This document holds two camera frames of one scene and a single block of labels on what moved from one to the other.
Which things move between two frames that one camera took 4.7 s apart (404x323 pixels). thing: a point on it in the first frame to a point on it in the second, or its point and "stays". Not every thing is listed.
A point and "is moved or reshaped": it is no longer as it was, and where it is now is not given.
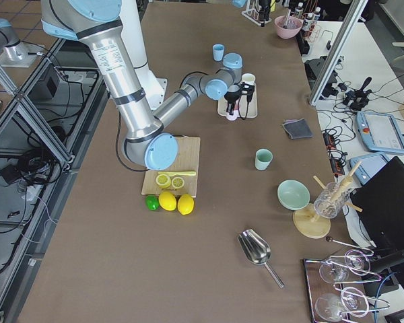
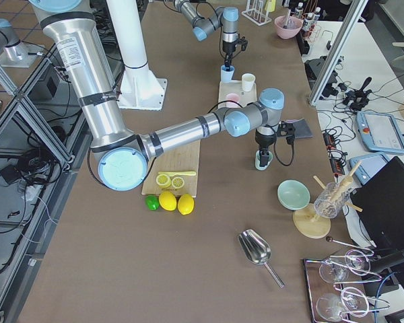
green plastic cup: (263, 157) stays
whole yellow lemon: (167, 200) stays
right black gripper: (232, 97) to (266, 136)
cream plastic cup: (248, 79) stays
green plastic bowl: (293, 194) stays
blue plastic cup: (218, 51) is moved or reshaped
